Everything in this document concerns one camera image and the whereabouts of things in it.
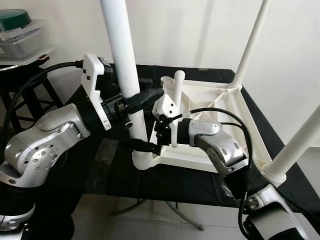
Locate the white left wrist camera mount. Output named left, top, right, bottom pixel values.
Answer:
left=81, top=52, right=113, bottom=131

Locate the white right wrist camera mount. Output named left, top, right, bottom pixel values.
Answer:
left=152, top=92, right=181, bottom=148

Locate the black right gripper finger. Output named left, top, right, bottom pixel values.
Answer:
left=122, top=139, right=162, bottom=153

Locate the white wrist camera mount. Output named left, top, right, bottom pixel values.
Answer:
left=152, top=92, right=181, bottom=148
left=81, top=52, right=113, bottom=131

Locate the black round stool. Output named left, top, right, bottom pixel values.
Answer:
left=0, top=55, right=63, bottom=133

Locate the clear plastic storage bin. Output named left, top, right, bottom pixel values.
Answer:
left=0, top=20, right=51, bottom=63

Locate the green lid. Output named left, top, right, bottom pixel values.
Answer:
left=0, top=9, right=32, bottom=32

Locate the white plastic children table top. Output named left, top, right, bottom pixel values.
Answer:
left=132, top=75, right=288, bottom=187

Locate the black tablecloth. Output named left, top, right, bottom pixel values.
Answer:
left=65, top=64, right=320, bottom=216

